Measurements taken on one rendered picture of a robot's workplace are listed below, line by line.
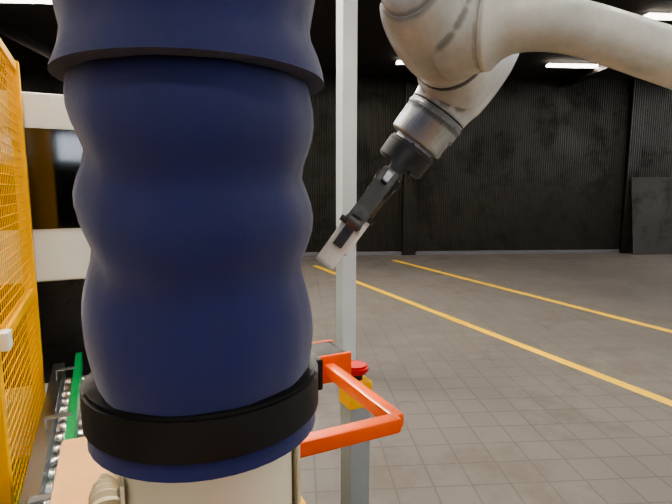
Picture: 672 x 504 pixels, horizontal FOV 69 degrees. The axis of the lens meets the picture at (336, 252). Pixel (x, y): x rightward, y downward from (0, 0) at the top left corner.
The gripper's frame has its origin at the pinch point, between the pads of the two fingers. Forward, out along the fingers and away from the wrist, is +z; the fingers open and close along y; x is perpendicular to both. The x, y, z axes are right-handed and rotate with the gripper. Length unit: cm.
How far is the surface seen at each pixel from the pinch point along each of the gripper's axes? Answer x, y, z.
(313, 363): -6.5, -28.7, 4.6
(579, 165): -273, 1144, -262
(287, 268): 0.7, -34.5, -3.5
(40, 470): 39, 54, 128
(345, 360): -12.3, 6.3, 16.0
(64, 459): 21, 7, 71
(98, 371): 7.8, -40.9, 11.3
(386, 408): -19.1, -11.5, 11.0
